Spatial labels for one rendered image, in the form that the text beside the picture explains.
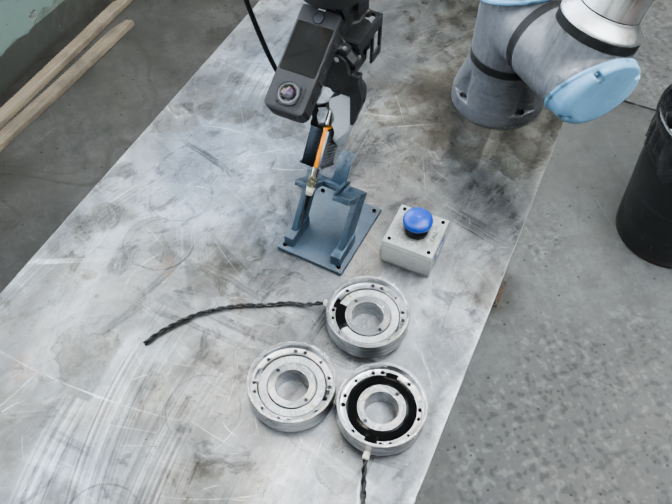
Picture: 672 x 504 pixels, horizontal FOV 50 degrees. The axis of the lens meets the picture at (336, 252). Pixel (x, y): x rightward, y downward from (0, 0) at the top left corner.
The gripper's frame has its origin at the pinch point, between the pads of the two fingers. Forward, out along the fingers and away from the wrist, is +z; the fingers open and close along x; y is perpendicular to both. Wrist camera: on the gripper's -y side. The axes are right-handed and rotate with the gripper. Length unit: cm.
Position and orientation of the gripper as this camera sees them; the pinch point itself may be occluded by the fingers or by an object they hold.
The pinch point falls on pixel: (324, 136)
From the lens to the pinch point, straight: 86.3
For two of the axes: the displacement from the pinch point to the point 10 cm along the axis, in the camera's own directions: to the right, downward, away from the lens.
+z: -0.1, 5.9, 8.1
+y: 4.6, -7.2, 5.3
